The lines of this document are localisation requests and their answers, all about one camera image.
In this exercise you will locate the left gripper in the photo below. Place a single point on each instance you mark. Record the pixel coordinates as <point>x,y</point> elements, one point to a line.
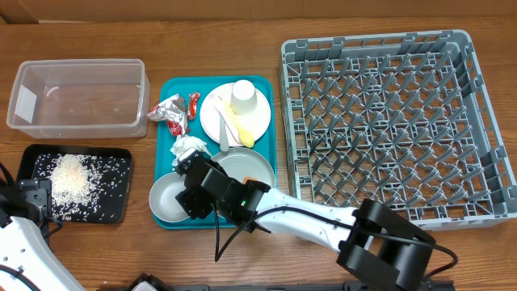
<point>37,191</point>

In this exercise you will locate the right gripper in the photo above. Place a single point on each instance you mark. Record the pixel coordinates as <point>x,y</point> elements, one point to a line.
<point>200,195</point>

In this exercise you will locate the white rice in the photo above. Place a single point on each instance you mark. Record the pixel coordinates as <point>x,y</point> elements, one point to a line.
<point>86,188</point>

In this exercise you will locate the grey bowl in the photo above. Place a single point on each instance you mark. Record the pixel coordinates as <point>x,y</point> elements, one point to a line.
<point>162,198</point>

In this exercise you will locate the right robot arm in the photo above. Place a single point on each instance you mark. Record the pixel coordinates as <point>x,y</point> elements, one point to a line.
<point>375,244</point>

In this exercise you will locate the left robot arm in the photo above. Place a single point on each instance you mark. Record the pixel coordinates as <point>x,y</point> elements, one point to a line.
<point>27,262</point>

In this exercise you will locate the black waste tray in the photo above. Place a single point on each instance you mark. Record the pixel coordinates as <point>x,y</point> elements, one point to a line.
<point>31,152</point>

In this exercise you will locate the grey dishwasher rack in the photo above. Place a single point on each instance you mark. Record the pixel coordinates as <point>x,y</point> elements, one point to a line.
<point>402,118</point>

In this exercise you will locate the orange food cube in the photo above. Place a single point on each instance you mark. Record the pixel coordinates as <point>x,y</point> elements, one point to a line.
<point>247,179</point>

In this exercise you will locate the grey plate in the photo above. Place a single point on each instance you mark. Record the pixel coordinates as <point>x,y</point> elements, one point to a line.
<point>243,163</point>

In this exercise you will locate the crumpled white napkin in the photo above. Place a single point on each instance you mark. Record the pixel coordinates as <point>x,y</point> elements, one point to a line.
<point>184,143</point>

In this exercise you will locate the teal serving tray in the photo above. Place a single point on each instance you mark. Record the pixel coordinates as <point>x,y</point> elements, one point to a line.
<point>183,86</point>

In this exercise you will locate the yellow plastic spoon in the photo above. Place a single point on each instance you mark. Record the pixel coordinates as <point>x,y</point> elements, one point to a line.
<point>243,135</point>

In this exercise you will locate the pink plate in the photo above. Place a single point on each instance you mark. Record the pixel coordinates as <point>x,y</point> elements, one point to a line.
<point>257,121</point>

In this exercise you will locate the crumpled silver foil wrapper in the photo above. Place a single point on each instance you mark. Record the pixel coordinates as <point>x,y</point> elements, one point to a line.
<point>174,112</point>

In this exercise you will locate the red sauce packet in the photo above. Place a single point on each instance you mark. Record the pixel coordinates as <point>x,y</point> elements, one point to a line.
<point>192,105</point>

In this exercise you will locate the clear plastic bin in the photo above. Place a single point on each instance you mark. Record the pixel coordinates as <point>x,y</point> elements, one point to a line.
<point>80,98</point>

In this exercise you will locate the white paper cup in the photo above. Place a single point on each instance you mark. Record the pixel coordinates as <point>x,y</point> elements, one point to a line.
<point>243,97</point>

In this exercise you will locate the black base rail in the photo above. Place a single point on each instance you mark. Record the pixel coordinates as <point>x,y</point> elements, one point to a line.
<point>151,282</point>

